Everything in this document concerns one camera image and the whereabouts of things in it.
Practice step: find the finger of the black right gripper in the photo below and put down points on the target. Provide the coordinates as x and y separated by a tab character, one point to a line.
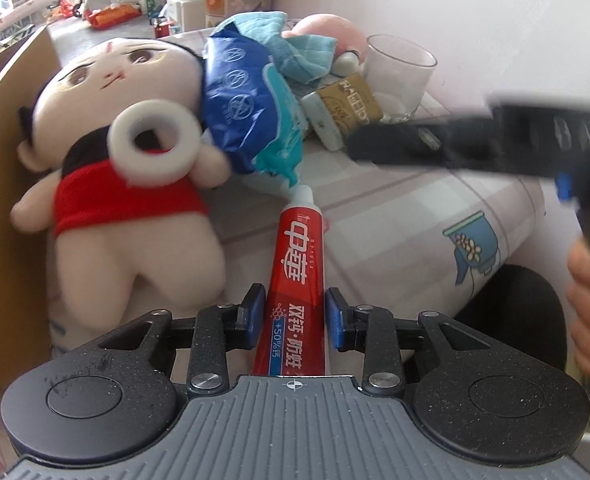
533	138

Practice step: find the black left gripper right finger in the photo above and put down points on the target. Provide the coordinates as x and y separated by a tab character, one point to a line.
377	335

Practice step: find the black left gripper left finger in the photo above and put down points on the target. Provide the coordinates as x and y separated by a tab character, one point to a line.
213	333

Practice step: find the red toothpaste tube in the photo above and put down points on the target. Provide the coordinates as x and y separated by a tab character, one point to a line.
292	342

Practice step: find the white tape roll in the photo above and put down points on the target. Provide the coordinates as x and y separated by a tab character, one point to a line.
154	143

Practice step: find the blue wet wipes pack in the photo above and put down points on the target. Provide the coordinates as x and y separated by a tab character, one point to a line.
250	111

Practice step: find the light blue towel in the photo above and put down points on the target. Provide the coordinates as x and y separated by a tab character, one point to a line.
302	60

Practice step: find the plush doll red shirt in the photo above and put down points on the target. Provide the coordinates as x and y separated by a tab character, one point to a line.
107	233

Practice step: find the clear glass cup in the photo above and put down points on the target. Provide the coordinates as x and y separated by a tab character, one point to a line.
397	72

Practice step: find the brown cardboard box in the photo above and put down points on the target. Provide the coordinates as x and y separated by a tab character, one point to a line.
24	338

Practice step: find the gold and white box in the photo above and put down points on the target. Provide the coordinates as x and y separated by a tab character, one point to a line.
339	109

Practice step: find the pink plush toy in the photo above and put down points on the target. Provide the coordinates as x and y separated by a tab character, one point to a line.
348	36

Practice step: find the red fire extinguisher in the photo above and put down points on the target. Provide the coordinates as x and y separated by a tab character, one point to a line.
163	27

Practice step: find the orange snack bag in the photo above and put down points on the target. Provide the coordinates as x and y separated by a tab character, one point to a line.
112	16

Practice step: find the white low table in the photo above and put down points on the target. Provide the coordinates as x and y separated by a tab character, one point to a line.
33	10

